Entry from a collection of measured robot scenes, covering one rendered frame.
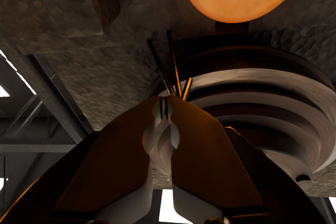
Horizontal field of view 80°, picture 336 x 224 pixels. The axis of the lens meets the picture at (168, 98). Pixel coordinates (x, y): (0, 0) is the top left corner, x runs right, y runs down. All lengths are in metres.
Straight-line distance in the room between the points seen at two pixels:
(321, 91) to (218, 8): 0.22
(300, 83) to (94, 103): 0.56
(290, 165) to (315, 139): 0.07
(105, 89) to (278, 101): 0.46
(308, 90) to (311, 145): 0.12
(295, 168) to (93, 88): 0.54
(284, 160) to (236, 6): 0.26
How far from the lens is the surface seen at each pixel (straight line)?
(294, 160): 0.41
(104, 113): 0.72
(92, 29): 0.33
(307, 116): 0.43
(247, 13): 0.33
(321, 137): 0.50
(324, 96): 0.43
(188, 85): 0.29
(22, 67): 4.73
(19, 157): 11.56
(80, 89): 0.67
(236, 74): 0.35
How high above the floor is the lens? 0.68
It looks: 42 degrees up
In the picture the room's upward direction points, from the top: 167 degrees clockwise
